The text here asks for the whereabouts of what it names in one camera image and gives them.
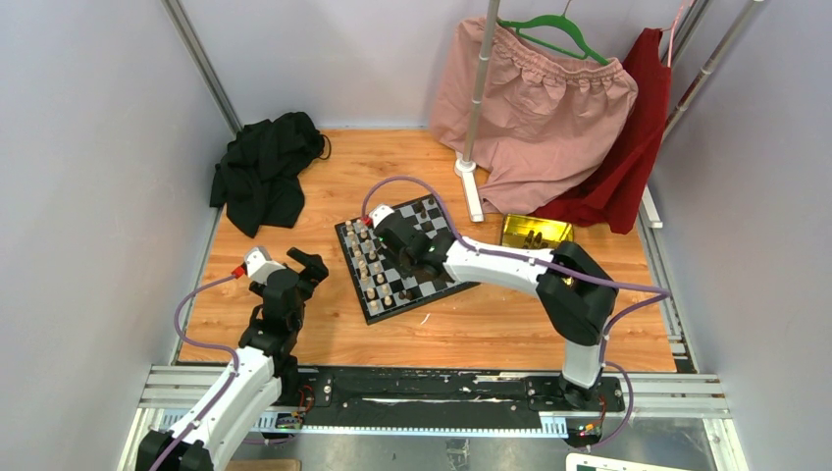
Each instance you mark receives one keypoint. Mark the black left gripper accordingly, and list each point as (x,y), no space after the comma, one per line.
(313,266)

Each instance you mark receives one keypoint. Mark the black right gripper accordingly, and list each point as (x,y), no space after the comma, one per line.
(388,249)

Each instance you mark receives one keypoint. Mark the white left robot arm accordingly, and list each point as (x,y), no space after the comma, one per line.
(262,370)

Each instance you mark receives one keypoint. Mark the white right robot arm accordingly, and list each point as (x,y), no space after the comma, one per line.
(574,291)

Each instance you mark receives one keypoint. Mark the black white chessboard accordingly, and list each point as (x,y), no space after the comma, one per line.
(427,291)

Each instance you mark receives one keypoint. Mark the white rack stand base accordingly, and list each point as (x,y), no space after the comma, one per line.
(469,188)

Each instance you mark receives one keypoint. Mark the gold metal tin tray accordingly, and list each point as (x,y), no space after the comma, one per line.
(515,228)

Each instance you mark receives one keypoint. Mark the black cloth garment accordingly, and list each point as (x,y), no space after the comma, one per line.
(257,180)

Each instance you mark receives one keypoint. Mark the pink cloth garment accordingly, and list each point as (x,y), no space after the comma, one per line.
(547,122)

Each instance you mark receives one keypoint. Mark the red cloth garment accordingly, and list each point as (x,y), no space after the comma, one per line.
(612,194)

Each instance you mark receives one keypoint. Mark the silver rack pole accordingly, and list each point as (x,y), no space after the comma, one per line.
(480,77)

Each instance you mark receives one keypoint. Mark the green clothes hanger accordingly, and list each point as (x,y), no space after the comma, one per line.
(558,33)

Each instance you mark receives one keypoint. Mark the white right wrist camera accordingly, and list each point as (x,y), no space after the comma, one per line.
(377,215)

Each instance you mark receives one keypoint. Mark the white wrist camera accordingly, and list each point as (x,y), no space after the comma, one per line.
(257,266)
(377,215)

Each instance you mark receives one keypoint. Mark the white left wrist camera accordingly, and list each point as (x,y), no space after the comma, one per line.
(257,266)

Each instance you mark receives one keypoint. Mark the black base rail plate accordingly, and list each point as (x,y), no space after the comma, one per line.
(387,398)

